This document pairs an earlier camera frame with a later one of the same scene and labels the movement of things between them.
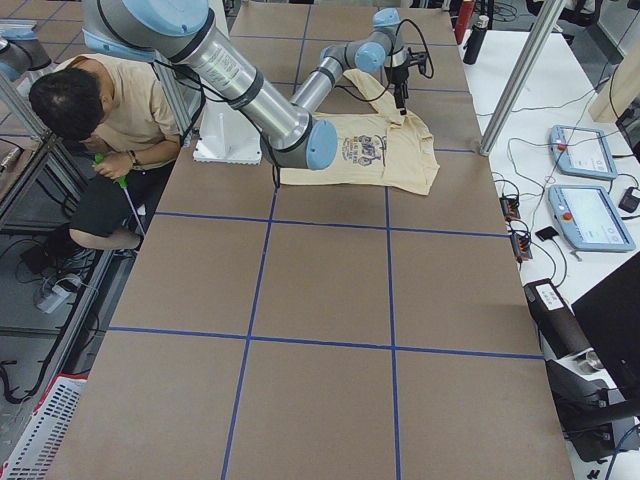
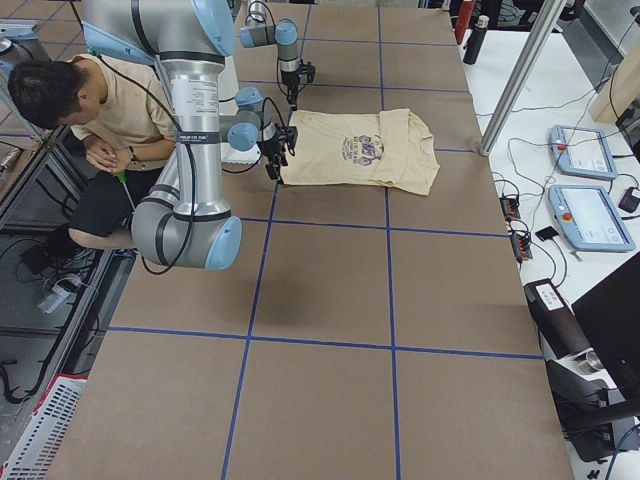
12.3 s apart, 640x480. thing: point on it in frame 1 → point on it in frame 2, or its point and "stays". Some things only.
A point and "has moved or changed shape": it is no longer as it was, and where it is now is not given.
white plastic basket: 38,448 stays
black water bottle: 474,42 stays
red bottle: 464,19 stays
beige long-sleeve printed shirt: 386,148 has moved or changed shape
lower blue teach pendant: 588,219 stays
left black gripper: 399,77 → 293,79
